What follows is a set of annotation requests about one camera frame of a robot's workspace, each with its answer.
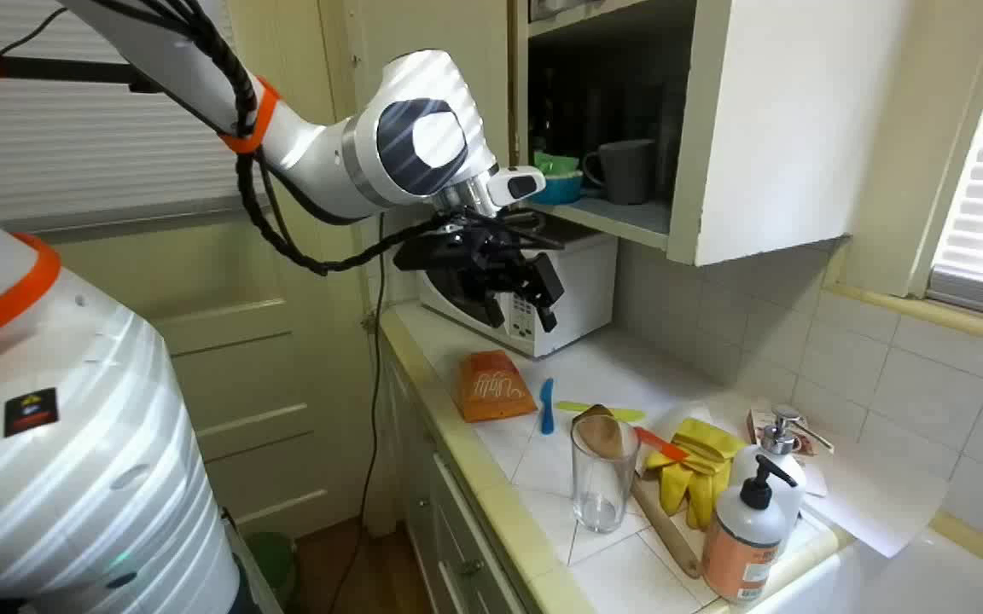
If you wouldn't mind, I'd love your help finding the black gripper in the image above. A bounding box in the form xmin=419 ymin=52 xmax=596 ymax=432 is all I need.
xmin=452 ymin=215 xmax=569 ymax=336

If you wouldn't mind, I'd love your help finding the green plastic knife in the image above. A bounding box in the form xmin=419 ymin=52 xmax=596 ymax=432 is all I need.
xmin=552 ymin=395 xmax=652 ymax=429

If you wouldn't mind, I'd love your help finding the orange plastic knife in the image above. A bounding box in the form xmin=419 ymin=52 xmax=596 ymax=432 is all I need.
xmin=631 ymin=424 xmax=693 ymax=470

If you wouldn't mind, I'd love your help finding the clear glass cup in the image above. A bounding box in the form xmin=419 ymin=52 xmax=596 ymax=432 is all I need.
xmin=565 ymin=418 xmax=637 ymax=539

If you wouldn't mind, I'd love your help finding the white microwave oven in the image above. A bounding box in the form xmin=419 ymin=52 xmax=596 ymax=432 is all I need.
xmin=416 ymin=233 xmax=622 ymax=361

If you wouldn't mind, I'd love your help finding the blue bowl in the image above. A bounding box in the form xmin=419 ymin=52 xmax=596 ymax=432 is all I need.
xmin=529 ymin=149 xmax=587 ymax=213

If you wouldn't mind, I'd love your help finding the wooden spoon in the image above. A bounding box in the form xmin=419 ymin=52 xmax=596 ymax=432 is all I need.
xmin=569 ymin=403 xmax=708 ymax=581

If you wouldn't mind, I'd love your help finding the grey mug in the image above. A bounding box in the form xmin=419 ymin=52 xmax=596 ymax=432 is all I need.
xmin=580 ymin=137 xmax=663 ymax=208

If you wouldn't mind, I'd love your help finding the cream base cabinet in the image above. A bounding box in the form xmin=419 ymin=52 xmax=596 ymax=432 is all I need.
xmin=383 ymin=339 xmax=542 ymax=614

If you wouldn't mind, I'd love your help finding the cream panel door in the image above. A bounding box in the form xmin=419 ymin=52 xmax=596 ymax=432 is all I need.
xmin=55 ymin=215 xmax=390 ymax=539

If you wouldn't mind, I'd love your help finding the chrome faucet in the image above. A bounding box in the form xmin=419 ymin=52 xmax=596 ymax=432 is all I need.
xmin=744 ymin=406 xmax=835 ymax=460

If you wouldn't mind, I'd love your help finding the orange soap pump bottle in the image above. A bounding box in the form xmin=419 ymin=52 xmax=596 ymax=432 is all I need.
xmin=701 ymin=455 xmax=801 ymax=606

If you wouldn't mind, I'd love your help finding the green bin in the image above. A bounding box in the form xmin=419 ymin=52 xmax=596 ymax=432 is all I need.
xmin=242 ymin=529 xmax=304 ymax=614

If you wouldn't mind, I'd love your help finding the white roller blind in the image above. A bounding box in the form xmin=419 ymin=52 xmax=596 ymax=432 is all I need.
xmin=0 ymin=0 xmax=245 ymax=224

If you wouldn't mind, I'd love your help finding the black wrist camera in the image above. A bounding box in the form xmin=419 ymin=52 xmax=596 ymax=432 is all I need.
xmin=393 ymin=229 xmax=473 ymax=278

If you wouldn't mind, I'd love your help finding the thin black power cord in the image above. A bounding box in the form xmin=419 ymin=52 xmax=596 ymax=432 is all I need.
xmin=327 ymin=215 xmax=393 ymax=614

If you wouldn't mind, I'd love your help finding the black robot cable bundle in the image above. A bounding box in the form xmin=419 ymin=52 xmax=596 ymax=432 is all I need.
xmin=93 ymin=0 xmax=485 ymax=280

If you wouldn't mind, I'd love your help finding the black mount rod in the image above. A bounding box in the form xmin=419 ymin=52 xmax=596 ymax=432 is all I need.
xmin=0 ymin=47 xmax=168 ymax=97

